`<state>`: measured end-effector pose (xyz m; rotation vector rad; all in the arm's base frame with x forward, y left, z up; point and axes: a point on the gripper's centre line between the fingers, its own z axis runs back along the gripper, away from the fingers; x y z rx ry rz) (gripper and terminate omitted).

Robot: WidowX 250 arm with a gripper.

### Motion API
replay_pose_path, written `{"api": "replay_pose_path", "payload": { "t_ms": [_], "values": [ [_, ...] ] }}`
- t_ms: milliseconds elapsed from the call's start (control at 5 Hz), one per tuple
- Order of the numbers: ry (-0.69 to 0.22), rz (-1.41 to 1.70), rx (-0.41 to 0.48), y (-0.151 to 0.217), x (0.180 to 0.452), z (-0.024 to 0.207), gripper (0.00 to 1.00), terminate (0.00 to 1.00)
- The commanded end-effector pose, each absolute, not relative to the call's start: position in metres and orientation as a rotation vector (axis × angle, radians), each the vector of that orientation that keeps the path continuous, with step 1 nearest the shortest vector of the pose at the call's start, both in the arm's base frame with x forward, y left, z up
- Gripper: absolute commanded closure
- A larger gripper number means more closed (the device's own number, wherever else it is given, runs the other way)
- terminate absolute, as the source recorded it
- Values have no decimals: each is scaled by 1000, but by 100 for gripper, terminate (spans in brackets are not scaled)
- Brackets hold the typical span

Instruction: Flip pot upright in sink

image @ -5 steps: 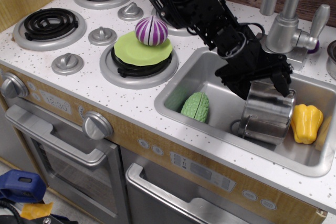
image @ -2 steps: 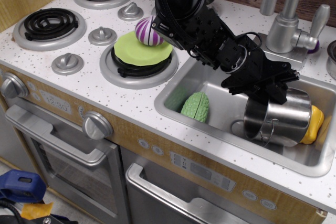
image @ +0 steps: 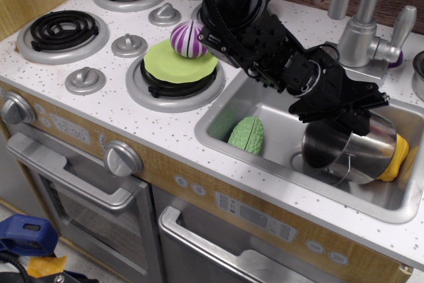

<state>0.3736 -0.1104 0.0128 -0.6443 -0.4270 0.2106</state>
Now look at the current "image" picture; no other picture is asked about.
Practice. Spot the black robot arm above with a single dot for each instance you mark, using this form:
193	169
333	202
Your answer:
244	34

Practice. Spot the silver stove knob lower middle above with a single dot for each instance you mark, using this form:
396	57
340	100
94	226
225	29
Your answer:
129	46

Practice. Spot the silver stove knob upper middle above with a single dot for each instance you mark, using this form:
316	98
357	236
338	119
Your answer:
164	16

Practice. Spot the purple white toy onion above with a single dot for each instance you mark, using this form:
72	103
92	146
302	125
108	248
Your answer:
184	39

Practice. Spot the blue clamp tool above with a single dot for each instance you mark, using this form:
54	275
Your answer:
25	235

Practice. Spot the front left black burner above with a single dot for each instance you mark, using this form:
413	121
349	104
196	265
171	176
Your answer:
62	37

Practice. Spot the green toy bitter melon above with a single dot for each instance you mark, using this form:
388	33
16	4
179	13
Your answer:
248	135

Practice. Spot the silver oven door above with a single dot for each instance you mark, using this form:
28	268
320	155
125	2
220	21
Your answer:
109	218

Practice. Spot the silver oven dial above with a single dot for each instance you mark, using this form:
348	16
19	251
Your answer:
16	110
121	160

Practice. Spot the silver oven dial right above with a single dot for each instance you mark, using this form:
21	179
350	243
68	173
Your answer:
121	160

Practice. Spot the silver stove knob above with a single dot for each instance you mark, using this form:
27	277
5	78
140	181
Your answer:
85	81
164	16
129	46

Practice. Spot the silver faucet lever handle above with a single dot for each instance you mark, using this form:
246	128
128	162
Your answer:
379	48

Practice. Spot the yellow cloth on floor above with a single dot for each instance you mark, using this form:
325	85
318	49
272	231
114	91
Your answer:
40	266

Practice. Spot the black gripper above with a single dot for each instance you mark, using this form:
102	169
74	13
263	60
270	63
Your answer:
338	98

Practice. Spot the purple toy behind faucet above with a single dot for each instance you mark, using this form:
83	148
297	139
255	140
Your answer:
395	57

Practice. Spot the silver dishwasher door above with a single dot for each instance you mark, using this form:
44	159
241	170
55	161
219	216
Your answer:
199	247

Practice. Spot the silver stove knob front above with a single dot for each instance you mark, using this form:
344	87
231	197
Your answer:
85	81

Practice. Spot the front right black burner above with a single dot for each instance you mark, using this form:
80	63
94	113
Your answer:
166	97

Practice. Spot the silver toy faucet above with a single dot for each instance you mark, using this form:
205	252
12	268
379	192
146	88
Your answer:
358	42

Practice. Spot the steel pot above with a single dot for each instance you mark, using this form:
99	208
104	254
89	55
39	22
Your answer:
352	158
417	82

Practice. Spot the silver toy sink basin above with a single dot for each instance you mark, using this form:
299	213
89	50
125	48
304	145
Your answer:
281	154

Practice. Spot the yellow toy bell pepper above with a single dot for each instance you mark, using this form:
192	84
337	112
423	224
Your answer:
400	154

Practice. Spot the light green plate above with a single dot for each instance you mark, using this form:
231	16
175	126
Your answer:
164	64

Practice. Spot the silver oven dial left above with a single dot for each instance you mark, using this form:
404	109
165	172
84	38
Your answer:
16	110

